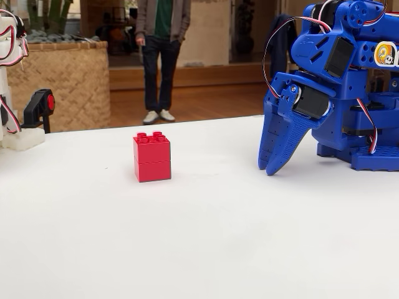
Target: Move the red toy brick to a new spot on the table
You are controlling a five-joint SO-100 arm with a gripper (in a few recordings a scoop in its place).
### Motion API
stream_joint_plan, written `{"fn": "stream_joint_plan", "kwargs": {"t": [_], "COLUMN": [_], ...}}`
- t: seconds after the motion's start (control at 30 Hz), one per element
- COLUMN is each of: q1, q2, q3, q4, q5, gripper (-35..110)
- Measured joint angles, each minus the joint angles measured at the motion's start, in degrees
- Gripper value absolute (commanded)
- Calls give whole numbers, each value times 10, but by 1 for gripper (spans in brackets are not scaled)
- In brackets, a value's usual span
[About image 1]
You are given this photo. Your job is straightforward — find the red lego block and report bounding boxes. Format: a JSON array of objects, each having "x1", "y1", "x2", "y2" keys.
[{"x1": 133, "y1": 131, "x2": 172, "y2": 183}]

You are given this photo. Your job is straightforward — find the dark hanging jacket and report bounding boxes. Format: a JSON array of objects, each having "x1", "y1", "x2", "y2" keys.
[{"x1": 269, "y1": 14, "x2": 299, "y2": 78}]

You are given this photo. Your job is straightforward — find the round yellow white sticker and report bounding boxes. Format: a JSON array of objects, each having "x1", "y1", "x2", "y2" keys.
[{"x1": 373, "y1": 42, "x2": 399, "y2": 67}]

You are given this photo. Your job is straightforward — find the person in grey cardigan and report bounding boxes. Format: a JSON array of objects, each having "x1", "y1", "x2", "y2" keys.
[{"x1": 135, "y1": 0, "x2": 191, "y2": 125}]

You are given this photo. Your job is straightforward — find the woven basket planter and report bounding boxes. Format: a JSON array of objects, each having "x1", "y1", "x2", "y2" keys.
[{"x1": 6, "y1": 40, "x2": 112, "y2": 133}]

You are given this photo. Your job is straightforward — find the grey stones in planter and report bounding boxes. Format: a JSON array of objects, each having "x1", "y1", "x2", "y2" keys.
[{"x1": 24, "y1": 29, "x2": 100, "y2": 44}]

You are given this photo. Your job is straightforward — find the black clamp with red knob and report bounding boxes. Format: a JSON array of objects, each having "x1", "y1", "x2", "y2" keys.
[{"x1": 21, "y1": 88, "x2": 56, "y2": 134}]

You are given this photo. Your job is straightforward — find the green plant stems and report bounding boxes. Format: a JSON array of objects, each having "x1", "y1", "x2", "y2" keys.
[{"x1": 26, "y1": 0, "x2": 74, "y2": 35}]

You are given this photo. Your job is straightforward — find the red white black gripper cable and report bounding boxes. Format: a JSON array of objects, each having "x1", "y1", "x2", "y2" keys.
[{"x1": 262, "y1": 16, "x2": 333, "y2": 98}]

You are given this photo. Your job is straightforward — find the red white black base cable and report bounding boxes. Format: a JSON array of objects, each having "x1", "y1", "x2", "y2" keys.
[{"x1": 355, "y1": 98, "x2": 378, "y2": 154}]

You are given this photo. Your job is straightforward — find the red white cable on white arm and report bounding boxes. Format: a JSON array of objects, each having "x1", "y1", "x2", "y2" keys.
[{"x1": 0, "y1": 9, "x2": 29, "y2": 67}]

